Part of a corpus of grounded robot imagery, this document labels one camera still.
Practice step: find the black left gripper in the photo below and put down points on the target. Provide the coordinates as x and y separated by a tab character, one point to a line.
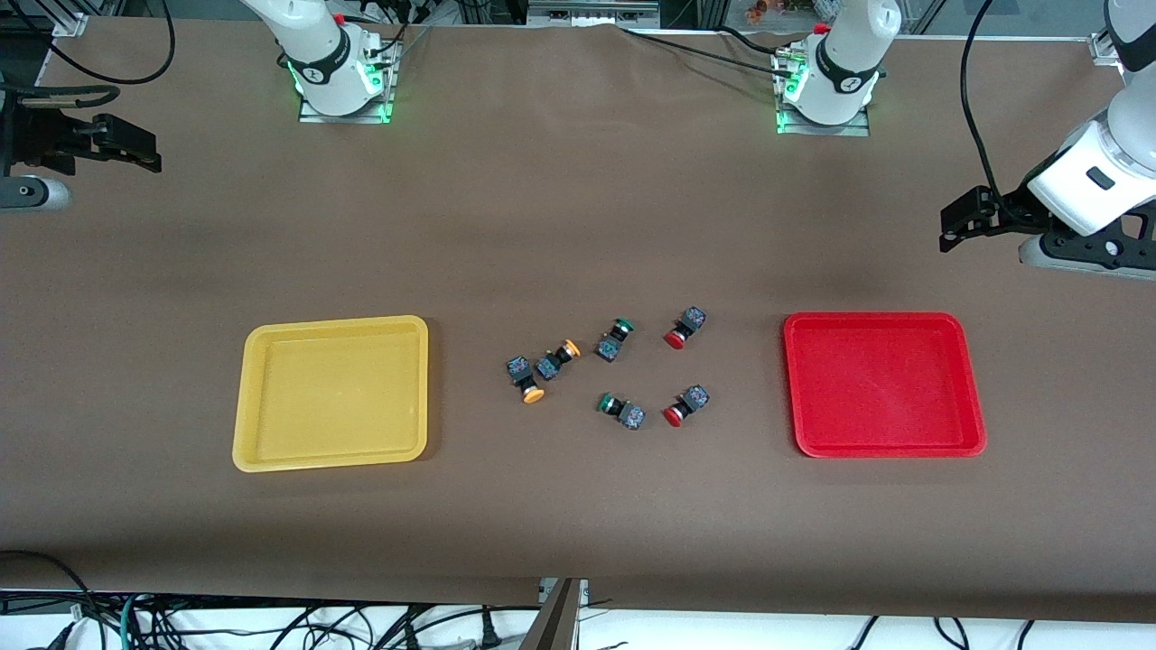
1010	209

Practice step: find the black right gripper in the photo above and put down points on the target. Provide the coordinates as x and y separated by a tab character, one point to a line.
36	135

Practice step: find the red mushroom push button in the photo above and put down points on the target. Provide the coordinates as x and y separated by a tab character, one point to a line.
694	397
694	319

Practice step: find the yellow mushroom push button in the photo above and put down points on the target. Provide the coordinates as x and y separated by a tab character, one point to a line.
548	366
519	368

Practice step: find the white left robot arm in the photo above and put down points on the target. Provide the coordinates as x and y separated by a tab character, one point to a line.
849	54

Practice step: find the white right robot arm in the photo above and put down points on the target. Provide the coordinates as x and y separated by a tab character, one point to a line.
316	45

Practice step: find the red plastic tray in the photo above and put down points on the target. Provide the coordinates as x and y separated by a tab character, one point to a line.
880	388

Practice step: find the yellow plastic tray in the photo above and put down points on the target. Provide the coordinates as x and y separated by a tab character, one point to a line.
334	397

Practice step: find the green mushroom push button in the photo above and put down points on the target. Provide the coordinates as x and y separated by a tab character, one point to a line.
631	416
608	348

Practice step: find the brown table cover mat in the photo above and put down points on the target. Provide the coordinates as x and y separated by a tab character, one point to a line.
578	226

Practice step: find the grey metal table beam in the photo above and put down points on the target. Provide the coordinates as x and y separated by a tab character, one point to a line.
555	623

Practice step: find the black power plug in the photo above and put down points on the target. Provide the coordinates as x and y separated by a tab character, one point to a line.
491	632

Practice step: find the small aluminium corner bracket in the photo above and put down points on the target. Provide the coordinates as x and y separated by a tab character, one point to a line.
1105	48
70	24

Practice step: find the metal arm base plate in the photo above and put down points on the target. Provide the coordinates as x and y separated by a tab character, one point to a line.
343	118
822	131

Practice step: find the aluminium frame profile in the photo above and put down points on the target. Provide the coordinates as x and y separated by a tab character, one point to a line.
591	11

